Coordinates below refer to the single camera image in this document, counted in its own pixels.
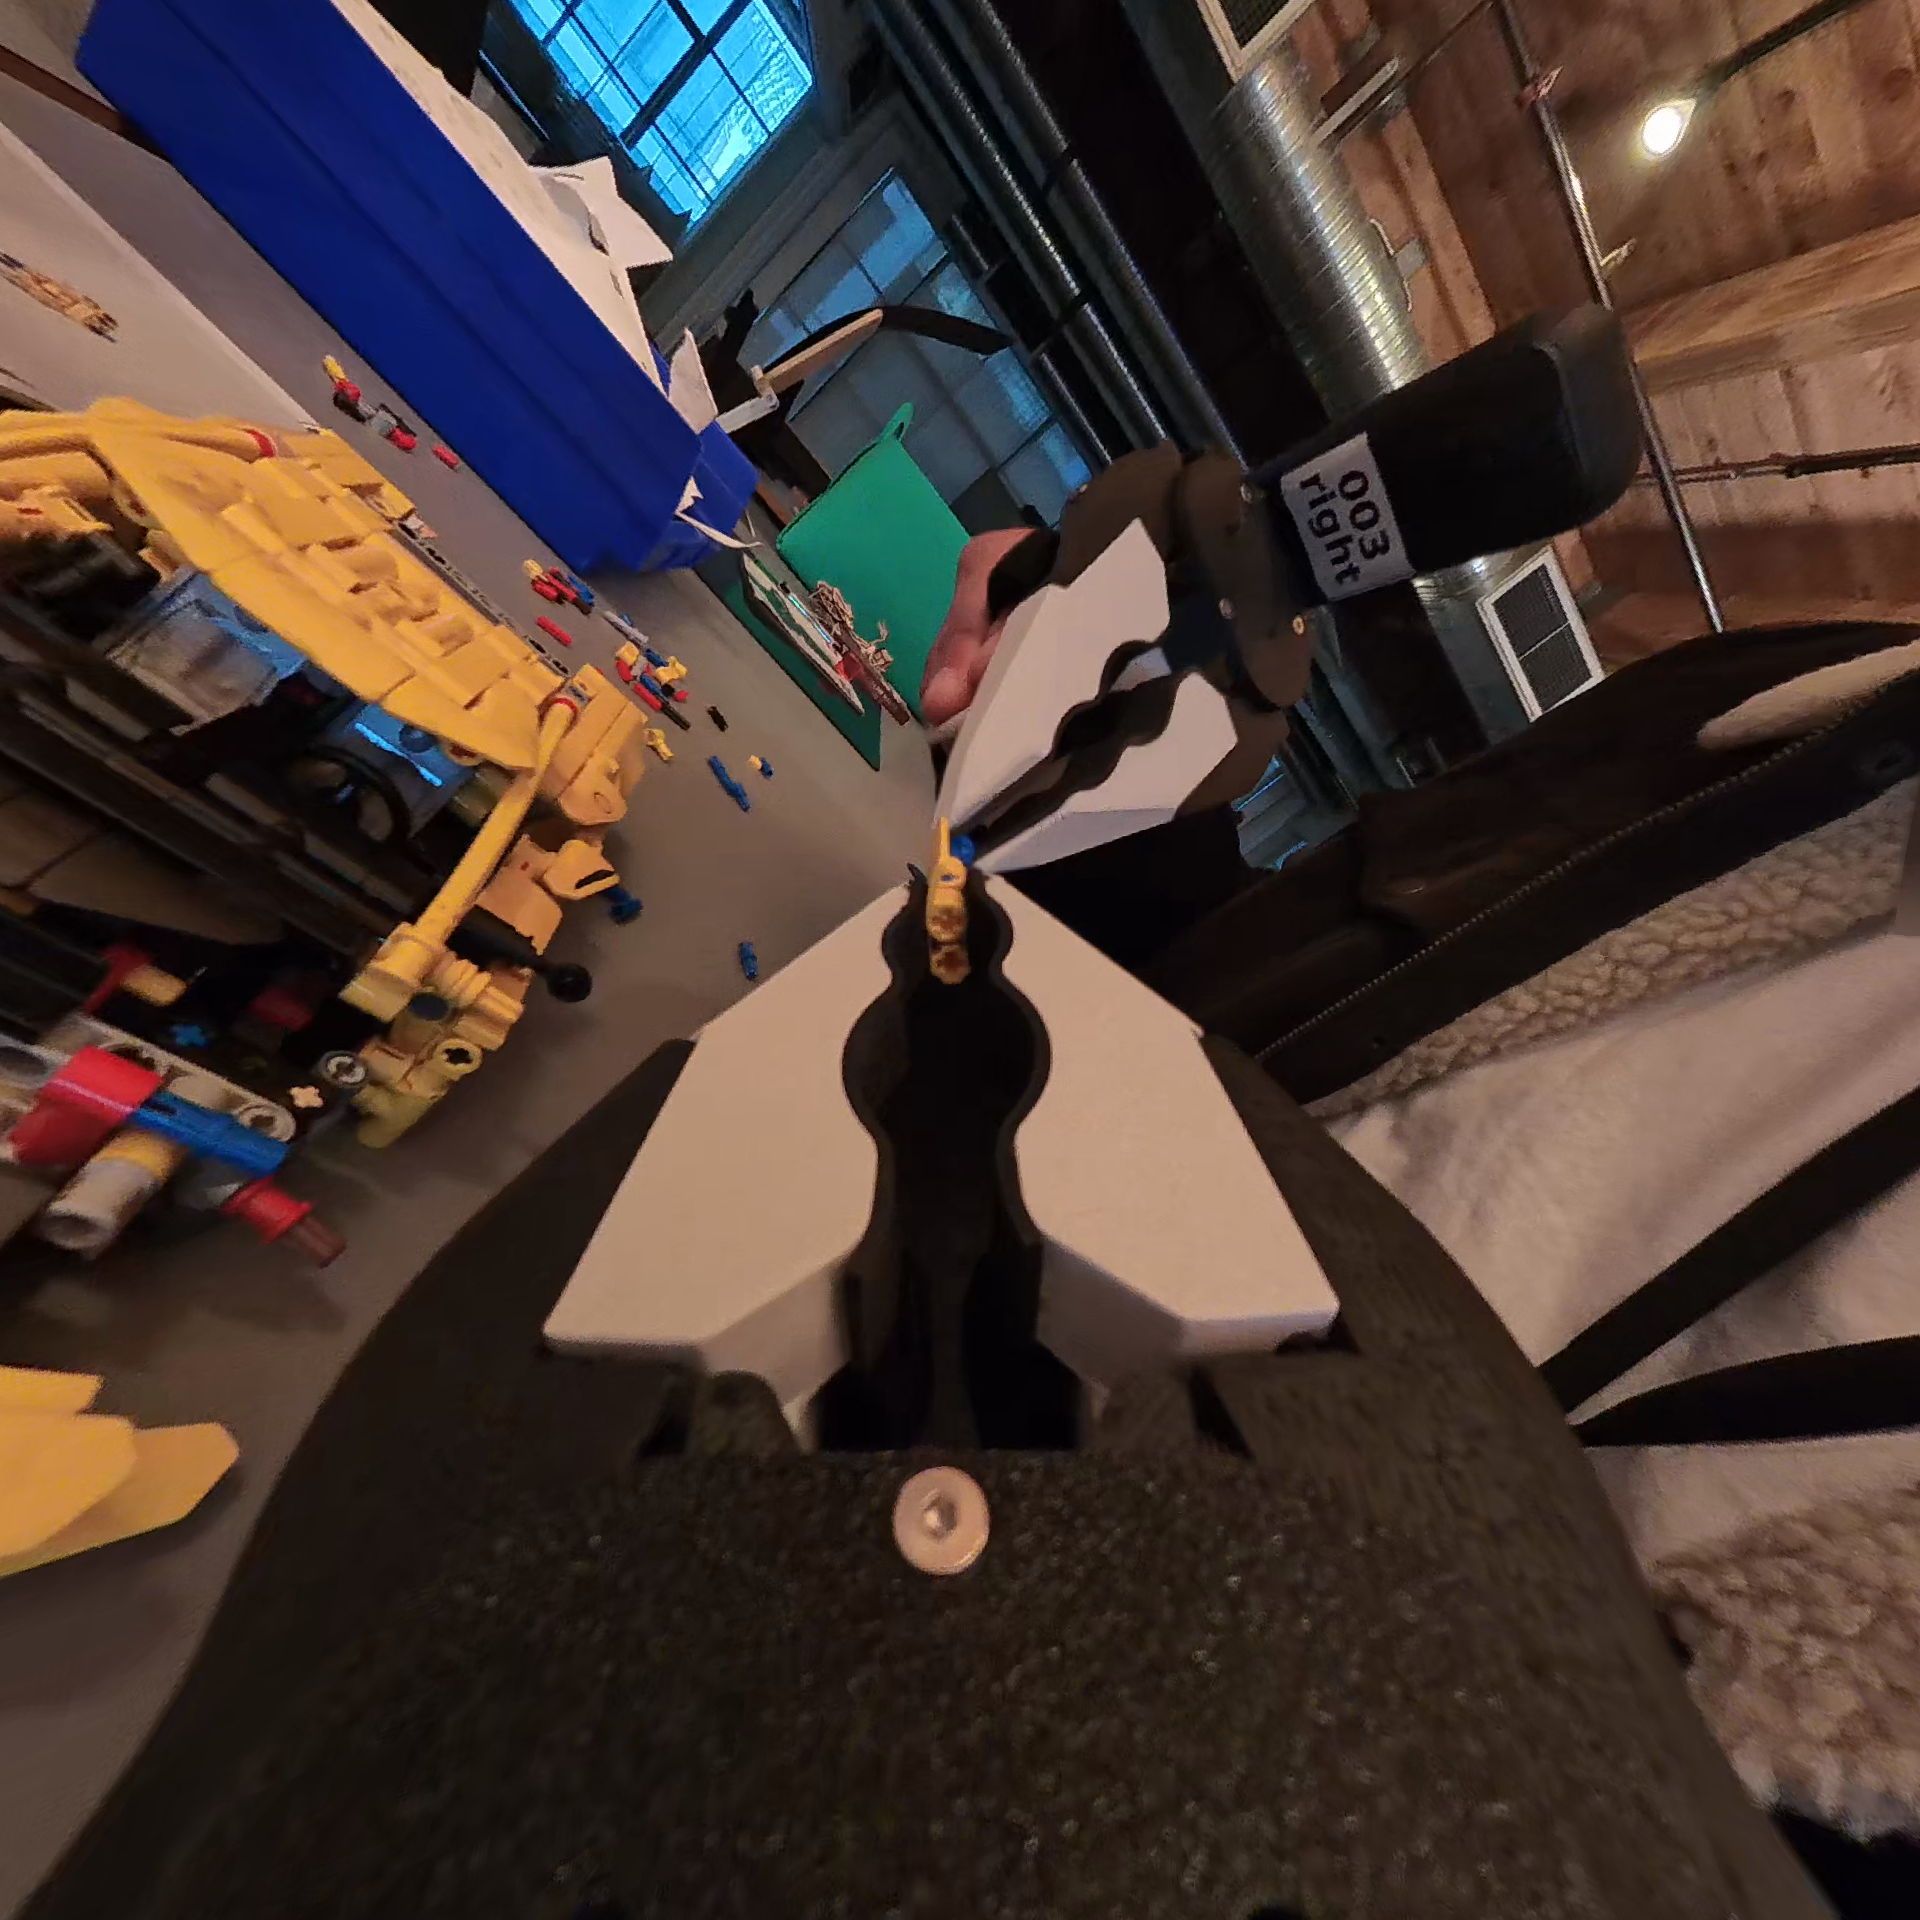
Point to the white crumpled papers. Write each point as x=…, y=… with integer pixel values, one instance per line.
x=599, y=225

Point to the yellow connector brick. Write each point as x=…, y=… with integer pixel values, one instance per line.
x=946, y=916

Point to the instruction booklet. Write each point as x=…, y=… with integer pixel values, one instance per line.
x=61, y=240

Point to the scatter of small coloured pins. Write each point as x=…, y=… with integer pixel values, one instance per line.
x=643, y=676

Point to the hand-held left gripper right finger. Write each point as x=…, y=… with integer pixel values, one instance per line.
x=1172, y=1200

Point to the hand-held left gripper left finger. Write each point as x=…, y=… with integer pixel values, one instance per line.
x=706, y=1200

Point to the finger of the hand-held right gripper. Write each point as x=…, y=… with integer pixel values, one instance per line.
x=1156, y=780
x=1067, y=645

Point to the person's white sweater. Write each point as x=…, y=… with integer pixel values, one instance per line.
x=1501, y=1200

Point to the person's right hand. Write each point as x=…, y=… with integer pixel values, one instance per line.
x=968, y=629

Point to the small wooden model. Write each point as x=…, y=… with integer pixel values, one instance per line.
x=862, y=645

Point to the yellow toy brick car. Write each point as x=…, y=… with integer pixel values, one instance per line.
x=376, y=599

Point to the wooden articulated stand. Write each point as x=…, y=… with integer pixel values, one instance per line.
x=819, y=353

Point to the ceiling track spotlight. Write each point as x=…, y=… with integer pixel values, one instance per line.
x=1663, y=129

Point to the silver ventilation duct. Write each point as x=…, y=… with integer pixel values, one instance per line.
x=1320, y=225

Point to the grey desk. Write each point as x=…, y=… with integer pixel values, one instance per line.
x=750, y=1051

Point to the person's fleece-lined jacket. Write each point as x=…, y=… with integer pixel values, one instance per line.
x=1771, y=902

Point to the blue storage bin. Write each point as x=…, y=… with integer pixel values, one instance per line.
x=422, y=300

